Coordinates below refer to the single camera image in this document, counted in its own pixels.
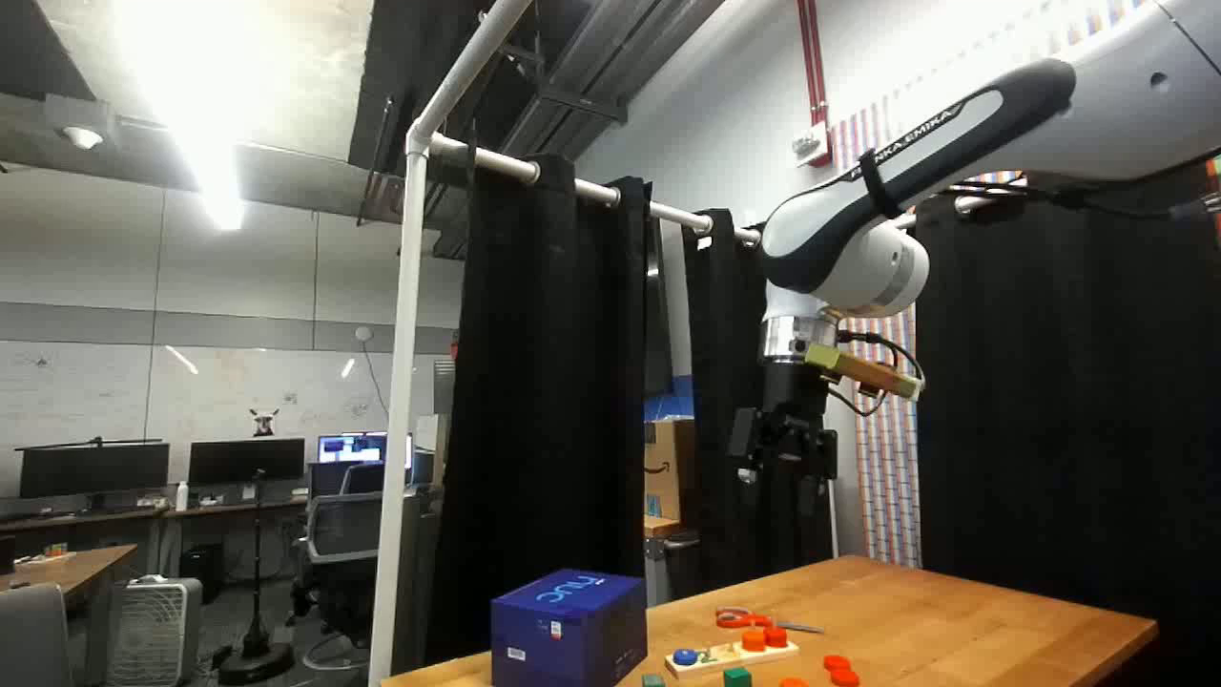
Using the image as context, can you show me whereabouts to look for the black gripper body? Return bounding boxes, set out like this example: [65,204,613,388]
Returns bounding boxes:
[758,358,838,496]

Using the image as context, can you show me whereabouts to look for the black curtain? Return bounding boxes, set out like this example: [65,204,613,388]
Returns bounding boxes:
[424,151,658,668]
[912,155,1221,687]
[684,205,838,603]

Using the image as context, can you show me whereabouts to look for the black trash bin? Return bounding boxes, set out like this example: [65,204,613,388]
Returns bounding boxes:
[646,524,707,603]

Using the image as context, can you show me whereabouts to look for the blue cardboard box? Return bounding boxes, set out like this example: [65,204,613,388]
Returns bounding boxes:
[490,566,651,687]

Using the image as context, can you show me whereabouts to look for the metal curtain rod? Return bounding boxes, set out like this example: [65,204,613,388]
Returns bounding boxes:
[424,129,768,248]

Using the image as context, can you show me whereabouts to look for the lit computer monitor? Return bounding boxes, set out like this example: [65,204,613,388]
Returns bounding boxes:
[312,428,389,470]

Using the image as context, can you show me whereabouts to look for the mesh office chair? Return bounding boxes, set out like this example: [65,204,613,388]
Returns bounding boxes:
[295,484,389,640]

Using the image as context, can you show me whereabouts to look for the black computer monitor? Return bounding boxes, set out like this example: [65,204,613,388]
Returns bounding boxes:
[14,434,176,505]
[182,434,312,491]

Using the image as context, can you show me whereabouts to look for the black floor stand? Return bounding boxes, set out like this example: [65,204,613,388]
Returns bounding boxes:
[210,470,296,687]

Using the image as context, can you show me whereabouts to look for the long office desk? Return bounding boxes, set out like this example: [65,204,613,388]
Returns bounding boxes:
[0,491,316,534]

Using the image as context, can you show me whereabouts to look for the fluorescent ceiling light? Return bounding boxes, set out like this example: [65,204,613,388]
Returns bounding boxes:
[110,0,255,235]

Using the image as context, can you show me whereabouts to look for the wooden desk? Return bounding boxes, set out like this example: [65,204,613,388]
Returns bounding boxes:
[0,543,143,611]

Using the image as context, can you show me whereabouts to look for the grey chair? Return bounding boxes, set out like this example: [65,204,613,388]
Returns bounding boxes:
[0,579,76,687]

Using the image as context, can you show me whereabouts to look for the striped wall panel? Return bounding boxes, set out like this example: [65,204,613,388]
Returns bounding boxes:
[829,102,926,573]

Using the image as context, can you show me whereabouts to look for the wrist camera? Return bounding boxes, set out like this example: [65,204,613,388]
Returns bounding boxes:
[808,338,931,403]

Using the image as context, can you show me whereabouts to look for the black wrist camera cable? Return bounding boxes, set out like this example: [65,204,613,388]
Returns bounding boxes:
[823,324,931,424]

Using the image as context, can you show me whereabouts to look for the orange-handled scissors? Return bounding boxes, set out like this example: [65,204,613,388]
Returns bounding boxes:
[711,608,829,639]

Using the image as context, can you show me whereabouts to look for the white pipe frame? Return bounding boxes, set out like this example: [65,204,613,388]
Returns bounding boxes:
[364,0,538,687]

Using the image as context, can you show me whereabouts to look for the red wall pipe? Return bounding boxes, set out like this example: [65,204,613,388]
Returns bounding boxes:
[790,0,838,167]

